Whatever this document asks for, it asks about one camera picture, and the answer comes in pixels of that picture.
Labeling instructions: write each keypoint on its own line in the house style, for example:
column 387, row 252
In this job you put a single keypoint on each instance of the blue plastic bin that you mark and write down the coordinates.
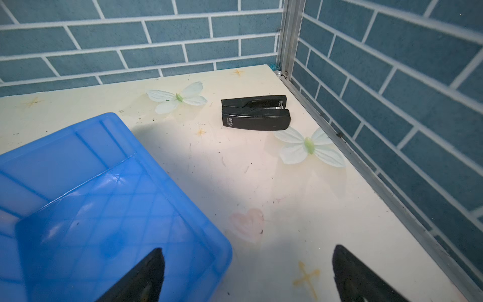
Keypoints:
column 84, row 205

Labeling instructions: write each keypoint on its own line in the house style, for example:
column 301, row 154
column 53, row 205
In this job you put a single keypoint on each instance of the black stapler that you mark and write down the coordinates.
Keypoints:
column 260, row 113

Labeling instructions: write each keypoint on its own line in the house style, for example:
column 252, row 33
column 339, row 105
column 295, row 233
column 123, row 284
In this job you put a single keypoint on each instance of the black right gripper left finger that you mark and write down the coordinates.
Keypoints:
column 142, row 283

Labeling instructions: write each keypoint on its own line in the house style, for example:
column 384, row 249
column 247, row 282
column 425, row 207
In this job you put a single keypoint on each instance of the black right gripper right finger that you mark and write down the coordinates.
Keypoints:
column 357, row 282

